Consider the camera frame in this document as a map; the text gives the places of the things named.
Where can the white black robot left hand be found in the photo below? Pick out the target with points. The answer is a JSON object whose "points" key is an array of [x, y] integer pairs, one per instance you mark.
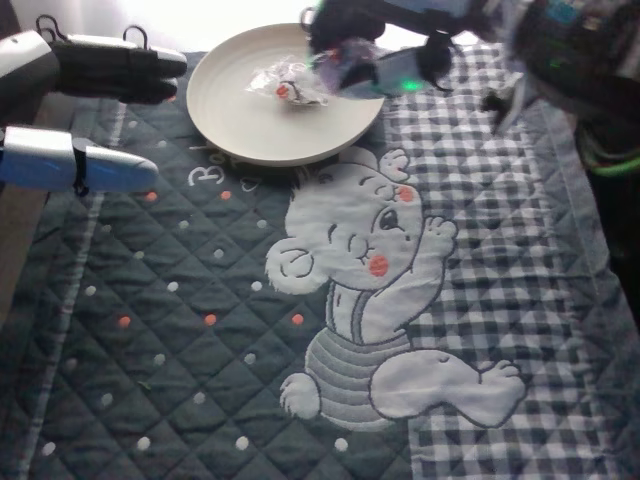
{"points": [[45, 160]]}

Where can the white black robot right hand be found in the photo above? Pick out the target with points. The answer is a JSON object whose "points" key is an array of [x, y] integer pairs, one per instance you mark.
{"points": [[400, 70]]}

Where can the purple candy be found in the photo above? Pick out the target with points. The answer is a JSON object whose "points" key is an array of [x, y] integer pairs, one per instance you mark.
{"points": [[327, 70]]}

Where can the dark candy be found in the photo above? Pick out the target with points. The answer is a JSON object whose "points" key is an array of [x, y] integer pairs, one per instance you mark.
{"points": [[292, 90]]}

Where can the round white plate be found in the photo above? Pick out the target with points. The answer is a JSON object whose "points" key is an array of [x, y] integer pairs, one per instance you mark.
{"points": [[240, 120]]}

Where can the grey quilt with bear print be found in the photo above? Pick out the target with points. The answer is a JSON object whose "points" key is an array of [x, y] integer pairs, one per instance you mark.
{"points": [[200, 325]]}

